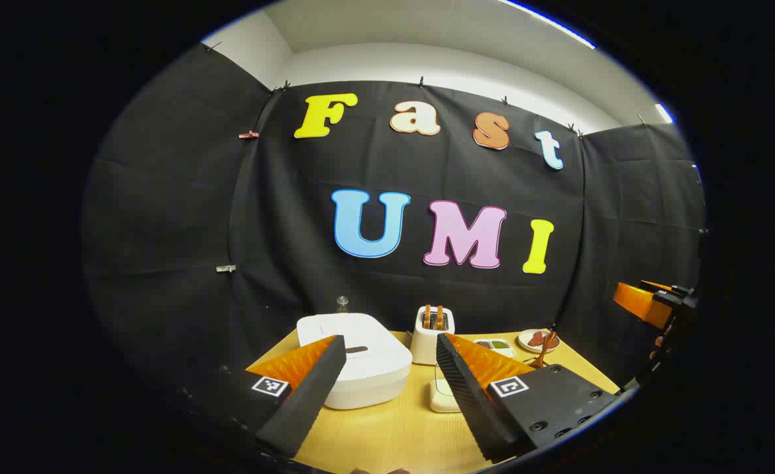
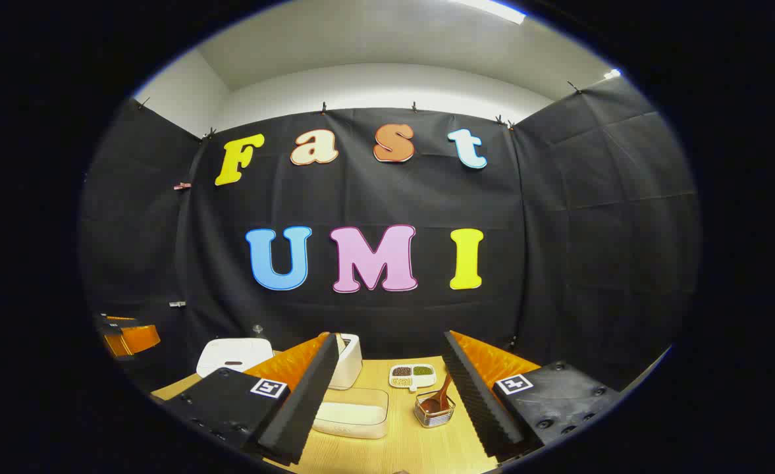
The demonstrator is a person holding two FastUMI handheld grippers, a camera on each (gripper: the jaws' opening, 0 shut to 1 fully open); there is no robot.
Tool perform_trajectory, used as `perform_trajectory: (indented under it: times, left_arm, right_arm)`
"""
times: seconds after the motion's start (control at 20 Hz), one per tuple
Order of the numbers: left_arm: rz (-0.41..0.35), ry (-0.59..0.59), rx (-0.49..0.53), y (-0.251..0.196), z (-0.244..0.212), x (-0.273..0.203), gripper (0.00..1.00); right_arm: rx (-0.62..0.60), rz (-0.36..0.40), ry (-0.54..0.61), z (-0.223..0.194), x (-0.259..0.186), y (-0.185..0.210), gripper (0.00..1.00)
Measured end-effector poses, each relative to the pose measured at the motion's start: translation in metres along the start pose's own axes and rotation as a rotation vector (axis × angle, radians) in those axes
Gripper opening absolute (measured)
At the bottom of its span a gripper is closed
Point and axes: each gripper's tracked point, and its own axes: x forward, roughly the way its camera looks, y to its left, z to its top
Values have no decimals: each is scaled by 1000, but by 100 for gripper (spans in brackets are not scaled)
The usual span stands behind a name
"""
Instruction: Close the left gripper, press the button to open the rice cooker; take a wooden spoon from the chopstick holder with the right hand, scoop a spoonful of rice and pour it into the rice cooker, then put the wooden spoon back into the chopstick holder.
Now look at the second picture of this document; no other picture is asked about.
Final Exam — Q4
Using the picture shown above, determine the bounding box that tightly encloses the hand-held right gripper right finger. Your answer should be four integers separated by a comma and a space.
442, 330, 625, 461

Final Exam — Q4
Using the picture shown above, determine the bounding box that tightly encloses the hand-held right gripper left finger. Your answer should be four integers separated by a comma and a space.
152, 332, 340, 466

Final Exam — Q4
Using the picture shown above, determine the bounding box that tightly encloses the brown wooden spoon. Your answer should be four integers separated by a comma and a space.
420, 373, 454, 414

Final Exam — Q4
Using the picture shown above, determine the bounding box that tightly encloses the clear box of rice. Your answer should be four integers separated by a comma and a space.
311, 387, 390, 440

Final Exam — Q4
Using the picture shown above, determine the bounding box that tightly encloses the wire chopstick holder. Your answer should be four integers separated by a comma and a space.
414, 390, 456, 429

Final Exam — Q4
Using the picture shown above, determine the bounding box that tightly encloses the white rice cooker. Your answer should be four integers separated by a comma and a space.
196, 338, 276, 379

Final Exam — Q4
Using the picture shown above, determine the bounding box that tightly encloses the white divided grain dish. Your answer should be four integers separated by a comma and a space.
388, 364, 438, 392

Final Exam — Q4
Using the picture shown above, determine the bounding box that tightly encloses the white toaster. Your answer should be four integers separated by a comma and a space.
328, 332, 363, 390

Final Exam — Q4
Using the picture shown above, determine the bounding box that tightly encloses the black backdrop cloth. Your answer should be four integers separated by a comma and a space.
79, 78, 701, 396

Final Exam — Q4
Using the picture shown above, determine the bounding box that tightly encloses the ceiling light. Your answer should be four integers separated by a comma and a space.
450, 0, 527, 26

